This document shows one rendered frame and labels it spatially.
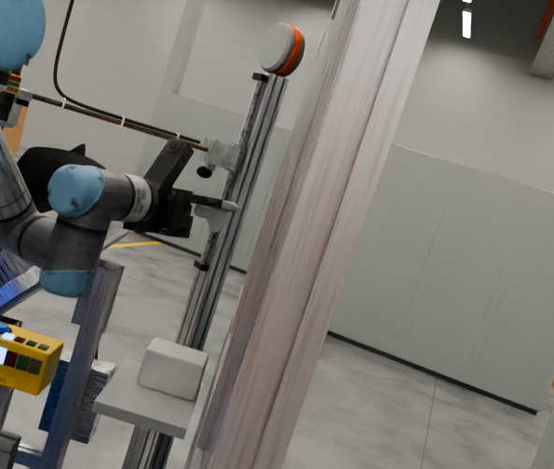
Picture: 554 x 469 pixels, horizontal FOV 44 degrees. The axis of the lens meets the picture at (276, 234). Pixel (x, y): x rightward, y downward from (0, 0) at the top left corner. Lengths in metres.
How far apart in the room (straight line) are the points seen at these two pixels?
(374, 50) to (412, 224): 6.45
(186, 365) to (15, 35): 1.26
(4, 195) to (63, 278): 0.15
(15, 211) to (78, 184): 0.14
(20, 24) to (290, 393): 0.54
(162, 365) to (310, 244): 1.54
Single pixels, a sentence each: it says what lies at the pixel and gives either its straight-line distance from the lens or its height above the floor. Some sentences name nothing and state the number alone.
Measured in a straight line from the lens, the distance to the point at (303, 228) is 0.39.
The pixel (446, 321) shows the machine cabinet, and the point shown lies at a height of 0.56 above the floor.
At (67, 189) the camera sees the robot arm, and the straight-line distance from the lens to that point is 0.99.
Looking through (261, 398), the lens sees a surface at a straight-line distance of 0.41.
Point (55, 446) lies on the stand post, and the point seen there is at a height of 0.63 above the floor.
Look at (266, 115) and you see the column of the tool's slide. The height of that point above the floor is 1.68.
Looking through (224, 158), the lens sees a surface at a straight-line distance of 2.03.
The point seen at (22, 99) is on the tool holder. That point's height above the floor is 1.51.
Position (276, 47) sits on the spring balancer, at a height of 1.88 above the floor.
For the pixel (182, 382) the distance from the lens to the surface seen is 1.92.
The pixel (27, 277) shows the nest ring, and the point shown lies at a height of 1.10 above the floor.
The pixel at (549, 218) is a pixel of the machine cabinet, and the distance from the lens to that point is 6.86.
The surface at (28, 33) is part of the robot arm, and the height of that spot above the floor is 1.61.
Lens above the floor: 1.57
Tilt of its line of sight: 6 degrees down
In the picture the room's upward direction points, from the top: 18 degrees clockwise
